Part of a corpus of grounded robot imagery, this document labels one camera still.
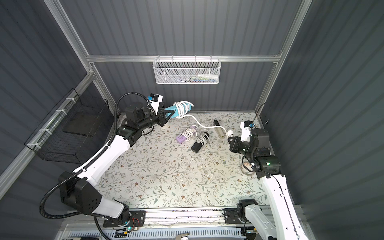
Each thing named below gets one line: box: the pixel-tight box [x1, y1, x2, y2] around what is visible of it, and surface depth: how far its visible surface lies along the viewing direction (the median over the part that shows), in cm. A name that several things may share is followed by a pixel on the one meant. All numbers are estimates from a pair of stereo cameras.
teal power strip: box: [164, 102, 192, 119], surface depth 75 cm
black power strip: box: [190, 135, 208, 153], surface depth 99 cm
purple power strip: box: [176, 134, 187, 144], surface depth 101 cm
